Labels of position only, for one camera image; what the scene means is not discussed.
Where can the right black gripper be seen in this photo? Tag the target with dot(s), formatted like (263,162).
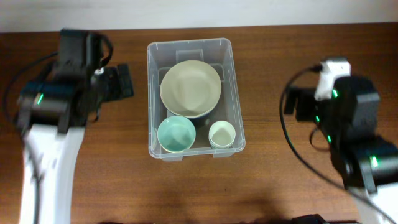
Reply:
(304,96)

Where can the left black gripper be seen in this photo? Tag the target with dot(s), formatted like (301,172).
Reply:
(115,76)

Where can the cream plate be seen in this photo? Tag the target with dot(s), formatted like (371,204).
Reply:
(191,89)

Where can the mint green small bowl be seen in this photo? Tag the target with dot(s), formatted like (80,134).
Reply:
(176,134)

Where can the cream white plastic cup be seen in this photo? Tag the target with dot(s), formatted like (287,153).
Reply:
(222,133)

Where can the dark blue bowl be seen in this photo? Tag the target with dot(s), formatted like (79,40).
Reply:
(205,115)

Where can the mint green plastic cup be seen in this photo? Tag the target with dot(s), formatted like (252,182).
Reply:
(216,147)

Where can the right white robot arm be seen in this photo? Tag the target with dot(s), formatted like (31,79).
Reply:
(366,162)

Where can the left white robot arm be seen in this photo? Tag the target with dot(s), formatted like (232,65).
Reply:
(52,119)

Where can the clear plastic storage container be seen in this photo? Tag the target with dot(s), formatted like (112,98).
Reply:
(161,57)

